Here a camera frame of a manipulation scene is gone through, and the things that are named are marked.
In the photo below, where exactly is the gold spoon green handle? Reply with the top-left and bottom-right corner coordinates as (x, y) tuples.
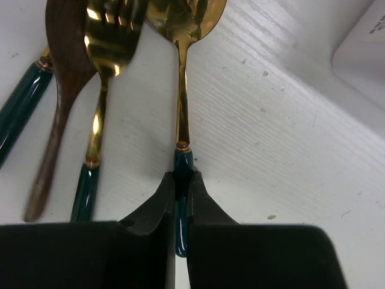
(146, 0), (227, 258)

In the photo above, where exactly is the gold fork green handle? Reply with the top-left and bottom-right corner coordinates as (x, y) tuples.
(1, 48), (53, 165)
(70, 1), (148, 222)

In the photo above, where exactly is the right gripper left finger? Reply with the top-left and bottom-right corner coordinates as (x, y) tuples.
(120, 172), (175, 288)

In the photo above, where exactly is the white three-compartment utensil holder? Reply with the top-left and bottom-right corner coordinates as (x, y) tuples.
(331, 1), (384, 108)

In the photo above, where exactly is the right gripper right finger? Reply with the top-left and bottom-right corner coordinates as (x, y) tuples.
(187, 171), (238, 288)

